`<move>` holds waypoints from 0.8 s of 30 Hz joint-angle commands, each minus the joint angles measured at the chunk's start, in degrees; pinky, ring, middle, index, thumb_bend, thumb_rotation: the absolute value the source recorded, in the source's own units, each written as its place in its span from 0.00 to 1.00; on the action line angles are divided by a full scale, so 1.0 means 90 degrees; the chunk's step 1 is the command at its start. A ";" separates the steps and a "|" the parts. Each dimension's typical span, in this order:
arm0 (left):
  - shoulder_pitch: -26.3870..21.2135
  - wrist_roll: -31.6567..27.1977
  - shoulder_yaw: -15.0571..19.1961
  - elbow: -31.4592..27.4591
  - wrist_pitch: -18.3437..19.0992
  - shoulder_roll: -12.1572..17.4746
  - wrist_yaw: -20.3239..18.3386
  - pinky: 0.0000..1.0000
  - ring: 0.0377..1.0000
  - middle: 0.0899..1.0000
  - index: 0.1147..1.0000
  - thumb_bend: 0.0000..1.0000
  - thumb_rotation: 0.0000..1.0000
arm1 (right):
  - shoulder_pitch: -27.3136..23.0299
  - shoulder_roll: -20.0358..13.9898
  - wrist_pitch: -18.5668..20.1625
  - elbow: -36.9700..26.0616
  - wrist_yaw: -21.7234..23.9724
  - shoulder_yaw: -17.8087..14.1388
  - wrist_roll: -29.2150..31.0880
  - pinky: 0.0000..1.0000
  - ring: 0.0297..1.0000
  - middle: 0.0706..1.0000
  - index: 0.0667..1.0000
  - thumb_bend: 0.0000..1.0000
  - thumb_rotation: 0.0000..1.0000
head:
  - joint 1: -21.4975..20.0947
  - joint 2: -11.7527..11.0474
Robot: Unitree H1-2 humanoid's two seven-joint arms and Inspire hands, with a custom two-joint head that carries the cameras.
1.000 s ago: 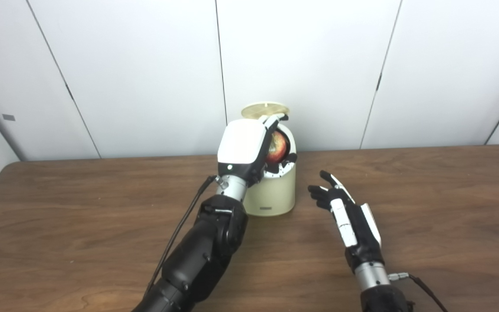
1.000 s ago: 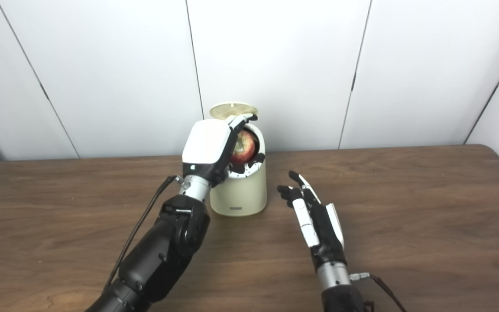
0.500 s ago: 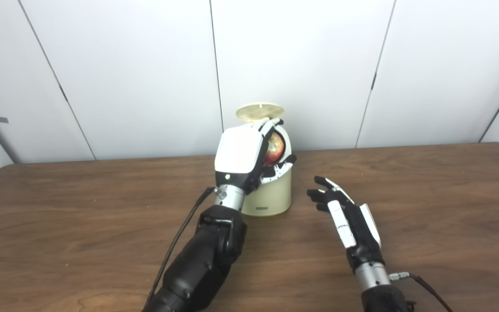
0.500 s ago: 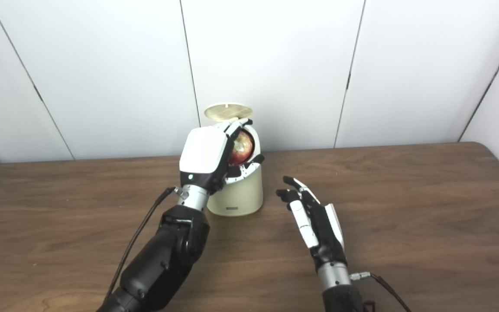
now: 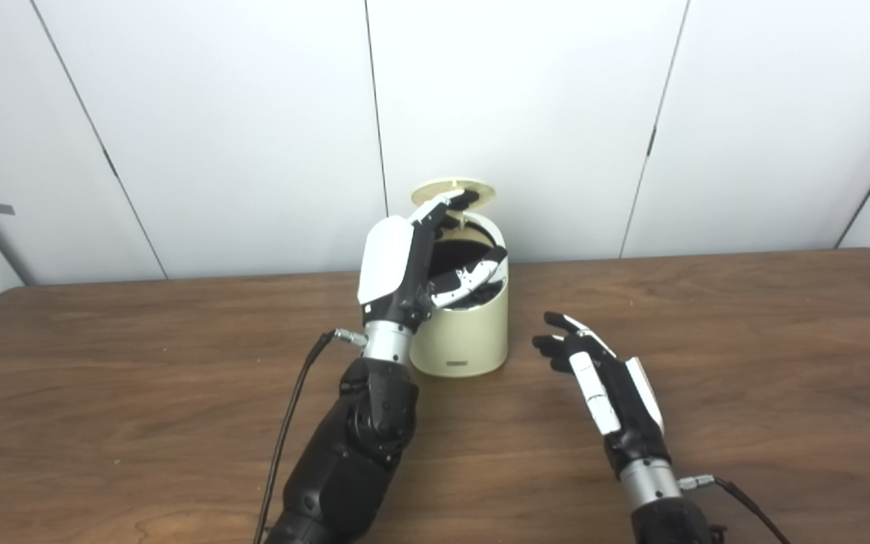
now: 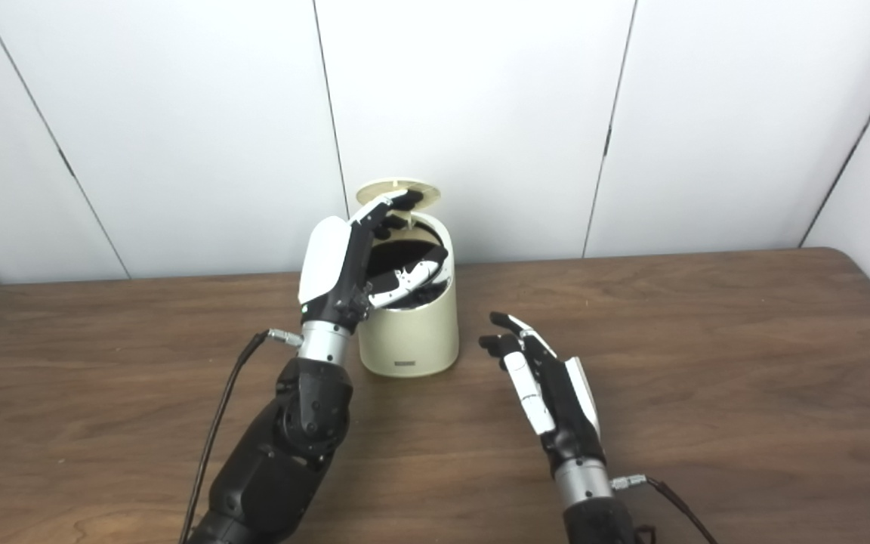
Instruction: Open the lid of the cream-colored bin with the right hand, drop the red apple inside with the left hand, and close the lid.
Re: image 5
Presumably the cream-colored desktop bin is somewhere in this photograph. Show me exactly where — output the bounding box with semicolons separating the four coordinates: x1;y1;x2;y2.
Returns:
409;178;511;379

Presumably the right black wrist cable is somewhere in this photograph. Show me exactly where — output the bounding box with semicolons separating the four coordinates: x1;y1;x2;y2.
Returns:
677;474;792;544

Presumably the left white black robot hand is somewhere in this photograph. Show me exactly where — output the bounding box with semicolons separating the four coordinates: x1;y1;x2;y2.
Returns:
357;189;510;334

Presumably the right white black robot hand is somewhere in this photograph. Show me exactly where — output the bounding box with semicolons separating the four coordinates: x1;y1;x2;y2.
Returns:
532;311;672;478

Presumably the cream round bin lid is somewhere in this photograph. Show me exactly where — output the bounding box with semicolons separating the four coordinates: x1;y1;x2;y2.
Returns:
411;178;498;228

